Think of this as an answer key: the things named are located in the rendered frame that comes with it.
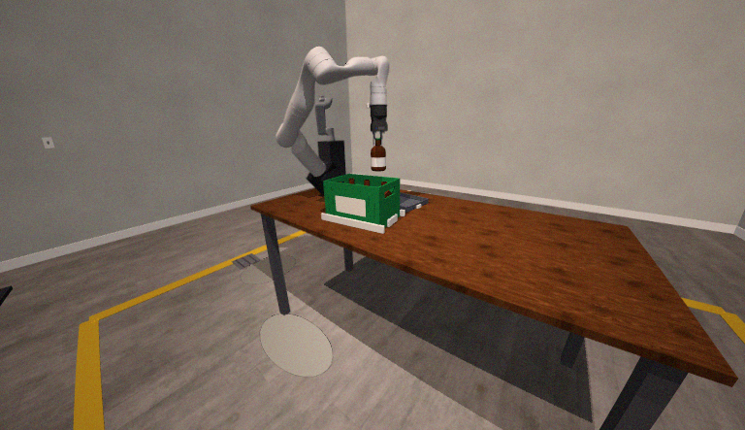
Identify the green bottle crate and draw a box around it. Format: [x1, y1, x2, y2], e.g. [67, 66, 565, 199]
[325, 174, 400, 228]

